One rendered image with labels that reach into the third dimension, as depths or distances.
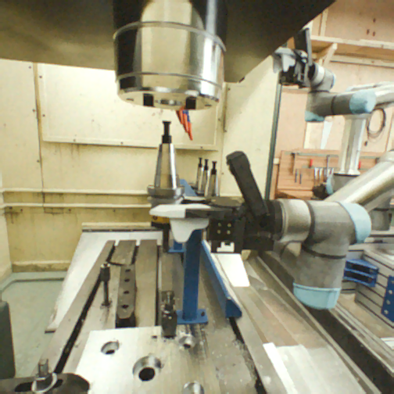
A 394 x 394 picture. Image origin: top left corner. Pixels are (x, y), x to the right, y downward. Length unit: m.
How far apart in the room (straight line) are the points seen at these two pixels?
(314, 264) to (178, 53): 0.39
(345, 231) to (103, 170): 1.23
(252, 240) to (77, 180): 1.20
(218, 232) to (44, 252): 1.37
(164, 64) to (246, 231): 0.28
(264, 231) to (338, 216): 0.12
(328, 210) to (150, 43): 0.36
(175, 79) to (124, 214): 1.21
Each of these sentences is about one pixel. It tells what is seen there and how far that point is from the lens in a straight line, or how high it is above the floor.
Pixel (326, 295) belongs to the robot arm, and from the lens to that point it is 0.50.
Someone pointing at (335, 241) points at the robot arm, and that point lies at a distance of 0.46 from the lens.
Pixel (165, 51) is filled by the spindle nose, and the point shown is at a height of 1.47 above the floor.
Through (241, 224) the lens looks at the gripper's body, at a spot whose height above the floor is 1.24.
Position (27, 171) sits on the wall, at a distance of 1.57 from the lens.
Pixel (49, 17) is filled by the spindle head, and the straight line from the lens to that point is 0.52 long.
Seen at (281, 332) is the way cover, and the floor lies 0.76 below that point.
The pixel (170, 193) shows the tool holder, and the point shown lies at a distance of 0.37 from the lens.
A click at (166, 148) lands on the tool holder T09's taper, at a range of 0.38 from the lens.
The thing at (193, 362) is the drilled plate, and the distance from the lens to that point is 0.51.
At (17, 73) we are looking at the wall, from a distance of 1.59.
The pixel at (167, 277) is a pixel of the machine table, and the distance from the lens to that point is 0.91.
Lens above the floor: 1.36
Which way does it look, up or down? 11 degrees down
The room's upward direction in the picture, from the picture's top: 3 degrees clockwise
